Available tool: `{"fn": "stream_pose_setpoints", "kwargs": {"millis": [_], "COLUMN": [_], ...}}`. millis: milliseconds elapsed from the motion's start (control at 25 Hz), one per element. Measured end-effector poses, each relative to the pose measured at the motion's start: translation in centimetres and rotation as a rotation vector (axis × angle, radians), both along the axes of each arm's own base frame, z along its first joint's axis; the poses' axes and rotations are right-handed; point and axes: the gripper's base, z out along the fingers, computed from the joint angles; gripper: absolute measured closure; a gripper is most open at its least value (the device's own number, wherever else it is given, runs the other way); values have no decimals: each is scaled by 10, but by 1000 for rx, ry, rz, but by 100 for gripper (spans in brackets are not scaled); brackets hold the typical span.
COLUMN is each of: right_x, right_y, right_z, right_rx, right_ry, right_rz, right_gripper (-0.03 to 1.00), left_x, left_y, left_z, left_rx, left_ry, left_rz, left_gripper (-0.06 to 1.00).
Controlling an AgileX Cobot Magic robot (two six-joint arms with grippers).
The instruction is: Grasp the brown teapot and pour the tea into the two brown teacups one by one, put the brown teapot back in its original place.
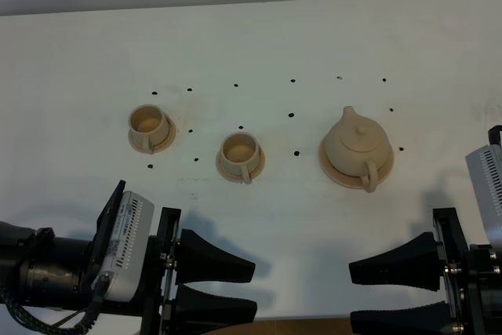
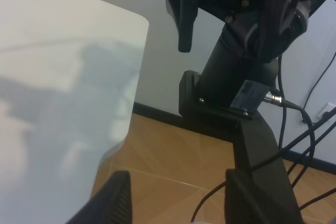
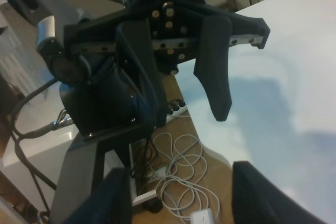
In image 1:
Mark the beige teacup middle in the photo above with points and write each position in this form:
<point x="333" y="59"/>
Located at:
<point x="239" y="147"/>

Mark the beige teacup left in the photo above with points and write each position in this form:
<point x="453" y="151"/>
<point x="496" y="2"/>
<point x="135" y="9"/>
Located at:
<point x="148" y="128"/>

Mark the beige teacup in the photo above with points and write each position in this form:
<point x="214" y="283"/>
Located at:
<point x="148" y="128"/>
<point x="239" y="147"/>

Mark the beige saucer left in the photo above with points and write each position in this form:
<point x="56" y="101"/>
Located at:
<point x="169" y="135"/>

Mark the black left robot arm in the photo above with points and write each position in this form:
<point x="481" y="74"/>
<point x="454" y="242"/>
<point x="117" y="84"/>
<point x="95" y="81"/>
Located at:
<point x="54" y="285"/>

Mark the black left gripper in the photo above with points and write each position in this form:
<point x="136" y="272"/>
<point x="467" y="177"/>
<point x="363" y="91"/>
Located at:
<point x="193" y="311"/>

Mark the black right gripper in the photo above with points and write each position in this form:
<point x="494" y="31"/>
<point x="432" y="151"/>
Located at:
<point x="471" y="273"/>

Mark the beige saucer middle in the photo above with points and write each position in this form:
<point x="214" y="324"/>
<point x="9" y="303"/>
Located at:
<point x="240" y="172"/>

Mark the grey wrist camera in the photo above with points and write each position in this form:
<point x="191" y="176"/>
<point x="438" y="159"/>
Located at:
<point x="484" y="167"/>
<point x="126" y="249"/>

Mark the beige teapot saucer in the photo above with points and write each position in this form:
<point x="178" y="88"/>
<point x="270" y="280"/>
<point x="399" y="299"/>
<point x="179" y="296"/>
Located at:
<point x="348" y="181"/>

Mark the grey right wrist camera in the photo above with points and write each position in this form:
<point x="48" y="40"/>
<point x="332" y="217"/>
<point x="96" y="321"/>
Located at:
<point x="484" y="167"/>

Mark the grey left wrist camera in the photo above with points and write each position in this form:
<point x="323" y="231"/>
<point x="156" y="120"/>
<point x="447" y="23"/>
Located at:
<point x="126" y="249"/>

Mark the beige ceramic teapot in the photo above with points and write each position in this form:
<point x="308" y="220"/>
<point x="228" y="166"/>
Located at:
<point x="357" y="146"/>

